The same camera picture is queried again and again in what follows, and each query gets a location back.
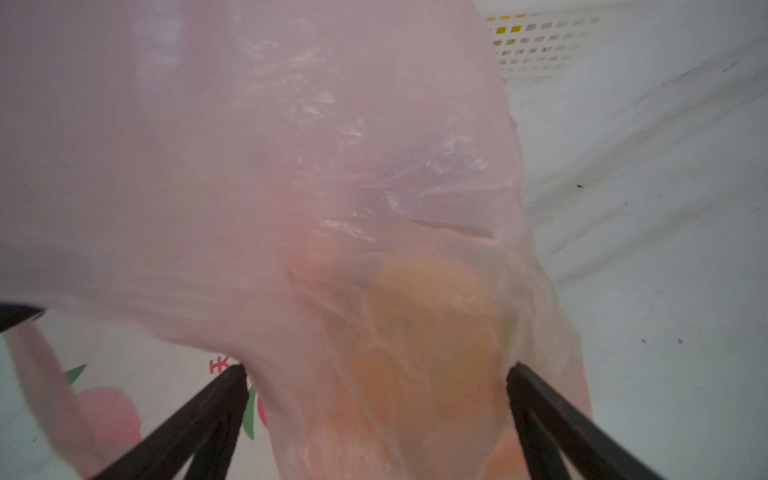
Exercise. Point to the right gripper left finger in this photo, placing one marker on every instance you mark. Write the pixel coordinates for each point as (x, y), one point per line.
(201, 435)

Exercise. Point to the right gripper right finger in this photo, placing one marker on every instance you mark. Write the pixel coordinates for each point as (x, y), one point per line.
(551, 430)

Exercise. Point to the orange fruit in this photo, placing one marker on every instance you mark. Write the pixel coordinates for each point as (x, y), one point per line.
(426, 362)

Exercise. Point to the pink plastic bag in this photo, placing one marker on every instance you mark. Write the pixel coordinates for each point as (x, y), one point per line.
(225, 175)

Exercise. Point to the white plastic basket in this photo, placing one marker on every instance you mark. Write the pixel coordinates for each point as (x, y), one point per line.
(545, 38)

